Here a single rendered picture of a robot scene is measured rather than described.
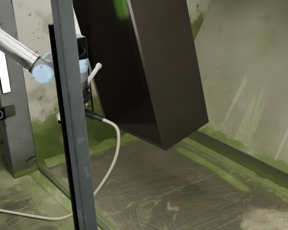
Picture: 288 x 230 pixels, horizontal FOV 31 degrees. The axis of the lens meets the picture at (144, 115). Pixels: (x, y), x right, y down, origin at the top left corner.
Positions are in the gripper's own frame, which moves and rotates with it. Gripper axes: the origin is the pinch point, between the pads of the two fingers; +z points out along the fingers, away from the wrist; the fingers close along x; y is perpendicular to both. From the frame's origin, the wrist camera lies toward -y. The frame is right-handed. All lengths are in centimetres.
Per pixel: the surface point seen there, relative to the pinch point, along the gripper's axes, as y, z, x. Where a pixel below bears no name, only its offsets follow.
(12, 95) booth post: -65, 53, 34
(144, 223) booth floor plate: 51, 56, -19
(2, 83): -70, 42, 32
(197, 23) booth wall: 26, 56, 167
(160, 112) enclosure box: 41.9, 0.5, 17.4
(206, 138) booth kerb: 65, 86, 80
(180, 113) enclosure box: 51, 7, 28
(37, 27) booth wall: -62, 20, 69
